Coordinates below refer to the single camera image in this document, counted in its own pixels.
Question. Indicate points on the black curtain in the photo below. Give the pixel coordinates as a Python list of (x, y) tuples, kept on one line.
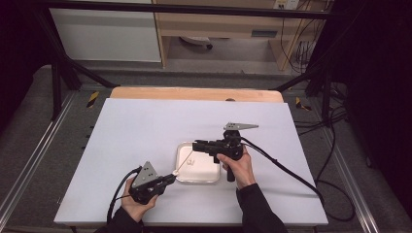
[(382, 81)]

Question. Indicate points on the black metal frame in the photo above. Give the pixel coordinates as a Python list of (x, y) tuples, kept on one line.
[(194, 9)]

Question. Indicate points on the white wall socket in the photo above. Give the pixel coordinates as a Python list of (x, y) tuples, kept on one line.
[(286, 4)]

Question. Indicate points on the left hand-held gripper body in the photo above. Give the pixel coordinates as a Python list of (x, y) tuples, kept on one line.
[(147, 183)]

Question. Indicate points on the thin wooden skewer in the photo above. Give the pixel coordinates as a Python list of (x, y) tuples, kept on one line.
[(184, 161)]

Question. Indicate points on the yellow black tape marker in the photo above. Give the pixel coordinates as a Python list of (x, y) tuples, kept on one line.
[(92, 99)]

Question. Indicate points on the office chair base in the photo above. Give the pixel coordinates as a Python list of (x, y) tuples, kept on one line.
[(196, 40)]

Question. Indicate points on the aluminium floor rail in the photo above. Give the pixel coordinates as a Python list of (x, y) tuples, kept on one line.
[(353, 187), (35, 155)]

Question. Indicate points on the light wooden desk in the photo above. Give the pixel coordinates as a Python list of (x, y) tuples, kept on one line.
[(220, 27)]

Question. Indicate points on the person's left hand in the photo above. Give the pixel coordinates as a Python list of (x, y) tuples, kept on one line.
[(136, 208)]

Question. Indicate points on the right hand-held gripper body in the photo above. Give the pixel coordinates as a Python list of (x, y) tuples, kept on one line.
[(231, 147)]

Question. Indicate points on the wooden table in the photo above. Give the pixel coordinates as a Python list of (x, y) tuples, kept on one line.
[(194, 94)]

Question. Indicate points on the person's right hand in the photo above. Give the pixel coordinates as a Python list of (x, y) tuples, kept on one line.
[(241, 171)]

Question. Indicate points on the white cabinet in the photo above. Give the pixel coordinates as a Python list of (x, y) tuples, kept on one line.
[(103, 35)]

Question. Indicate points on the white fluffy lump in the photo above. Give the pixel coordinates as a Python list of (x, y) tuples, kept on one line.
[(175, 173)]

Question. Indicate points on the white rectangular tray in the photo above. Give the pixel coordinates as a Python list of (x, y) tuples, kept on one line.
[(202, 170)]

